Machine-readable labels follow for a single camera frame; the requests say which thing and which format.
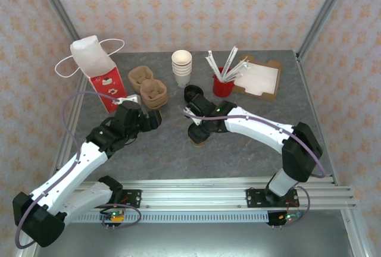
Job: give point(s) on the paper takeout coffee cup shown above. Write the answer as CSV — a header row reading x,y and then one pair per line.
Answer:
x,y
197,144

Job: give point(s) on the white paper napkin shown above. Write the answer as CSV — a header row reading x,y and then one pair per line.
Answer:
x,y
259,77

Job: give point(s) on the red and white paper bag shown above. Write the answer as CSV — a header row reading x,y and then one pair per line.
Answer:
x,y
89,54

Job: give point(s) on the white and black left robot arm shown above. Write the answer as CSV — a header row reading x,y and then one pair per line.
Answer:
x,y
59,179

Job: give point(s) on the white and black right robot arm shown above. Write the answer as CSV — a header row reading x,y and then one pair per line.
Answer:
x,y
256,133

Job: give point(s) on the red mug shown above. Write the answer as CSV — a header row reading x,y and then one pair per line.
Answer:
x,y
222,89

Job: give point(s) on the black plastic cup lid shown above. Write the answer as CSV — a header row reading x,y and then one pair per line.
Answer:
x,y
193,90

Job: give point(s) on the white paper cup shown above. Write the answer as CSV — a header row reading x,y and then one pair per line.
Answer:
x,y
181,73
181,67
181,70
181,57
182,81

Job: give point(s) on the brown cardboard tray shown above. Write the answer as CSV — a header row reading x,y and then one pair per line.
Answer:
x,y
277,84

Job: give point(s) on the small yellow circuit board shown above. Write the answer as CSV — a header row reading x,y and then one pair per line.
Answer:
x,y
116,216

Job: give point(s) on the grey metal panel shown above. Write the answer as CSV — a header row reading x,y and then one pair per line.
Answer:
x,y
193,239

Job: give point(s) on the aluminium side rail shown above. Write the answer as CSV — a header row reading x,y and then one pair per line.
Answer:
x,y
79,96
309,96

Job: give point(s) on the aluminium mounting rail beam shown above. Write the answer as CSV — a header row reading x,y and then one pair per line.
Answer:
x,y
193,194

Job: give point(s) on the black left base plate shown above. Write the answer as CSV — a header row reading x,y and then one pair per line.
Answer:
x,y
134,199

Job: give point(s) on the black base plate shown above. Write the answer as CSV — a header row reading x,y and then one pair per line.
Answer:
x,y
253,199
134,199

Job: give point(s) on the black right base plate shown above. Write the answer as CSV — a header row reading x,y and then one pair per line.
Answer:
x,y
253,199

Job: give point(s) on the aluminium frame post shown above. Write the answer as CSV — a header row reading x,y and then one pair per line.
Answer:
x,y
60,10
326,10

